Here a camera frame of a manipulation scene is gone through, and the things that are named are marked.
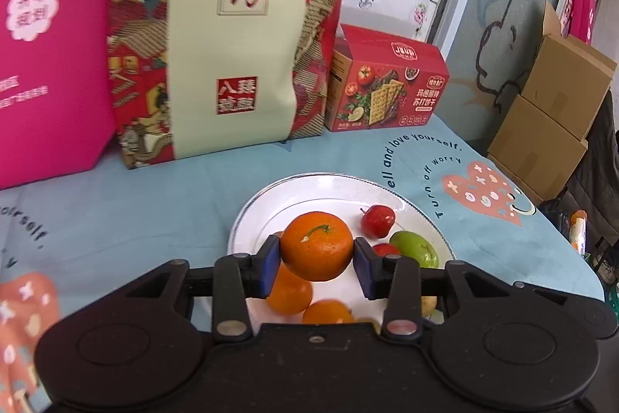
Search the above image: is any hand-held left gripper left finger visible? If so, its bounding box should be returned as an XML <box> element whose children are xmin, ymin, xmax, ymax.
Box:
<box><xmin>113</xmin><ymin>235</ymin><xmax>282</xmax><ymax>343</ymax></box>

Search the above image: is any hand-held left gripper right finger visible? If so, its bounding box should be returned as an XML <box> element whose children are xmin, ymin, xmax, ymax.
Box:
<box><xmin>353</xmin><ymin>238</ymin><xmax>528</xmax><ymax>342</ymax></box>

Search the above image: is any large orange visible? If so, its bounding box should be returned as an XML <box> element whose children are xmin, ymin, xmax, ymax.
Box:
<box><xmin>266</xmin><ymin>265</ymin><xmax>314</xmax><ymax>316</ymax></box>

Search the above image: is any small red fruit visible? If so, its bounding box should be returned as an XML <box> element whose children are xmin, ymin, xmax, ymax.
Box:
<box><xmin>360</xmin><ymin>205</ymin><xmax>397</xmax><ymax>238</ymax></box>

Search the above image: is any orange with green stem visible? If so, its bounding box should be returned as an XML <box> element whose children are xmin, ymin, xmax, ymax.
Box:
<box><xmin>280</xmin><ymin>211</ymin><xmax>355</xmax><ymax>282</ymax></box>

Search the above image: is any large green jujube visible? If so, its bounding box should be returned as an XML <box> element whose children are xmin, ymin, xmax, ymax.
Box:
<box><xmin>389</xmin><ymin>231</ymin><xmax>440</xmax><ymax>269</ymax></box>

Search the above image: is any small orange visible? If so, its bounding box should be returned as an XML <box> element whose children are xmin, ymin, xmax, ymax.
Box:
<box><xmin>302</xmin><ymin>300</ymin><xmax>356</xmax><ymax>325</ymax></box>

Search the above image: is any white plate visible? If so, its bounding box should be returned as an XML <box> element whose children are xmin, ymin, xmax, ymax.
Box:
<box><xmin>227</xmin><ymin>173</ymin><xmax>458</xmax><ymax>327</ymax></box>

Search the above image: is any blue printed tablecloth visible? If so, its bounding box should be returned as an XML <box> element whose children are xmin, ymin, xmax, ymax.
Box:
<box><xmin>0</xmin><ymin>113</ymin><xmax>607</xmax><ymax>413</ymax></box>

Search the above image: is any red cracker box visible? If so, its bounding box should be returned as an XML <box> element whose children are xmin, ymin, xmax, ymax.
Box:
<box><xmin>323</xmin><ymin>24</ymin><xmax>451</xmax><ymax>133</ymax></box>

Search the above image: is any closed cardboard box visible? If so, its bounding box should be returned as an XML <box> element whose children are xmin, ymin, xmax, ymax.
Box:
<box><xmin>487</xmin><ymin>96</ymin><xmax>588</xmax><ymax>203</ymax></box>

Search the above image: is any white and orange bottle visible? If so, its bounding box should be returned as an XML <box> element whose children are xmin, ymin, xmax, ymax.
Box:
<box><xmin>571</xmin><ymin>210</ymin><xmax>588</xmax><ymax>255</ymax></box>

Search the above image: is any dark cloth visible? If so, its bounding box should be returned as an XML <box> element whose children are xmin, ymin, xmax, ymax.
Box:
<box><xmin>563</xmin><ymin>94</ymin><xmax>619</xmax><ymax>259</ymax></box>

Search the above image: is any open cardboard box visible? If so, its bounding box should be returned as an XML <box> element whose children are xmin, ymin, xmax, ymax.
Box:
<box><xmin>517</xmin><ymin>1</ymin><xmax>619</xmax><ymax>143</ymax></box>

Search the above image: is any pink paper bag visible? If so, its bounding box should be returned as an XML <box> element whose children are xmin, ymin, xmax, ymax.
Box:
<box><xmin>0</xmin><ymin>0</ymin><xmax>119</xmax><ymax>191</ymax></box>

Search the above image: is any stack of pink bags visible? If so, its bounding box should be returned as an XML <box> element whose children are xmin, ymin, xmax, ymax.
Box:
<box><xmin>566</xmin><ymin>0</ymin><xmax>603</xmax><ymax>46</ymax></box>

